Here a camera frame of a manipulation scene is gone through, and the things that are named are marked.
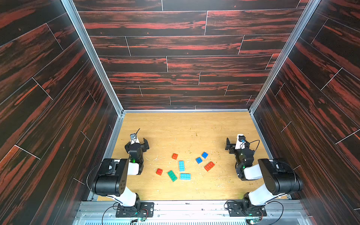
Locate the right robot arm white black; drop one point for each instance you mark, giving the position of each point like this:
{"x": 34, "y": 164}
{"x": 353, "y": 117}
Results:
{"x": 278, "y": 176}

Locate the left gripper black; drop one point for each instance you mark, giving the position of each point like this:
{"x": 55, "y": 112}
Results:
{"x": 144, "y": 145}

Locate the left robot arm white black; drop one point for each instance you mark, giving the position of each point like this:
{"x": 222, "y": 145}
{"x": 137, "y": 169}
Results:
{"x": 111, "y": 177}

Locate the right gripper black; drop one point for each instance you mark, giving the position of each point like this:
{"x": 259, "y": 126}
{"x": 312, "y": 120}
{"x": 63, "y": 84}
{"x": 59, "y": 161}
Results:
{"x": 229, "y": 145}

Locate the green long lego brick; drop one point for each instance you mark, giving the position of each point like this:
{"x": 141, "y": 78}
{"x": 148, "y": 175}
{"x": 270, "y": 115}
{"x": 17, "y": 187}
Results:
{"x": 172, "y": 176}

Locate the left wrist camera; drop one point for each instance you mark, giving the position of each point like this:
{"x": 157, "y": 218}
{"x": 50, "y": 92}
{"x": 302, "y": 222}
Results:
{"x": 134, "y": 138}

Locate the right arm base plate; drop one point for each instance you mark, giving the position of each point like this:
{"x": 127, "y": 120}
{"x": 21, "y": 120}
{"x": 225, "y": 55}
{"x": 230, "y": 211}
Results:
{"x": 239, "y": 209}

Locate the red long lego brick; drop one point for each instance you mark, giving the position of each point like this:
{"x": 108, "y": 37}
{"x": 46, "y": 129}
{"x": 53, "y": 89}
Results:
{"x": 209, "y": 166}

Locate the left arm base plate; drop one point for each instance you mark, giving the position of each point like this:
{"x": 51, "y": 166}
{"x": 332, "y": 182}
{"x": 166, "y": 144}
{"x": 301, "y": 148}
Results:
{"x": 140, "y": 210}

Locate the cyan lego brick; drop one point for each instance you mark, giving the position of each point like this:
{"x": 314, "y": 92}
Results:
{"x": 185, "y": 176}
{"x": 181, "y": 166}

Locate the aluminium front rail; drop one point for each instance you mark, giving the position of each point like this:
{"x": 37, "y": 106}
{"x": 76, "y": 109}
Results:
{"x": 191, "y": 212}

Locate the blue small lego brick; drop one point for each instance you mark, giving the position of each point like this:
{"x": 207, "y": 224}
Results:
{"x": 205, "y": 155}
{"x": 199, "y": 160}

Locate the small red lego brick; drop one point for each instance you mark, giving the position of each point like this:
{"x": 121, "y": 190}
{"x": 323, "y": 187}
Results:
{"x": 175, "y": 156}
{"x": 159, "y": 171}

